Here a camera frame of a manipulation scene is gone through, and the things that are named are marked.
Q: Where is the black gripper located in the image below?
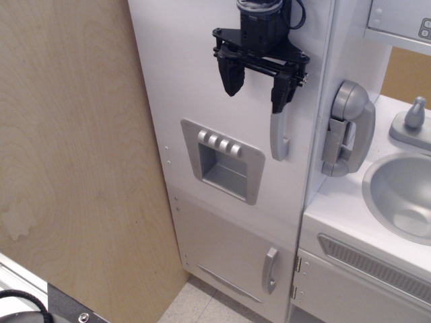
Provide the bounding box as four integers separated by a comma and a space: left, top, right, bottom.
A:
213, 8, 310, 114

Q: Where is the white fridge door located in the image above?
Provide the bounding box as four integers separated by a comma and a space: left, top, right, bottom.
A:
129, 1, 334, 219

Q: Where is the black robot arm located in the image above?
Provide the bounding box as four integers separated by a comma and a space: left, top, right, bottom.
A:
213, 1, 310, 114

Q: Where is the white toy fridge cabinet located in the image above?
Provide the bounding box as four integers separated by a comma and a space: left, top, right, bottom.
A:
304, 1, 392, 205

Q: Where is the grey toy telephone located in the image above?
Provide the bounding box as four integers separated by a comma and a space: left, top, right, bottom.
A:
322, 80, 376, 177

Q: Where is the grey ice dispenser panel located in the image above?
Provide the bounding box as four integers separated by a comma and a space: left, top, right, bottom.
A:
180, 119, 265, 205

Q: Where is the white toy microwave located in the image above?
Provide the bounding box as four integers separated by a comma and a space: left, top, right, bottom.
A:
364, 0, 430, 55

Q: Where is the white lower freezer door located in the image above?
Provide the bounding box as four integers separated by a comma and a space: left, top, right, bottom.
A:
167, 185, 294, 322

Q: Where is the grey toy faucet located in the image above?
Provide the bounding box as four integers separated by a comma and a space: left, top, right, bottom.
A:
389, 96, 430, 151

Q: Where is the grey toy sink basin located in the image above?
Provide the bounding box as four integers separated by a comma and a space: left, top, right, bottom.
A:
362, 153, 430, 246

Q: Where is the white toy oven front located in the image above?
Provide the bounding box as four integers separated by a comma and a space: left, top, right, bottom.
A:
292, 240, 430, 322

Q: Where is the grey oven vent panel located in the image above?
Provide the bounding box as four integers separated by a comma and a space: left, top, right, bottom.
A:
317, 234, 430, 305

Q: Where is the grey fridge door handle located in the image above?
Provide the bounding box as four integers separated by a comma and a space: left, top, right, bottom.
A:
269, 110, 290, 162

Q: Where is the grey freezer door handle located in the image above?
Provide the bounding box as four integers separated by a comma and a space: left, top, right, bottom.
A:
261, 247, 278, 295

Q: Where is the black metal base plate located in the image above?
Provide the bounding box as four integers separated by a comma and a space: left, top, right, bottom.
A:
47, 283, 107, 323

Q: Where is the black cable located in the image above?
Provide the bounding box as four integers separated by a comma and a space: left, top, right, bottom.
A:
0, 287, 51, 323

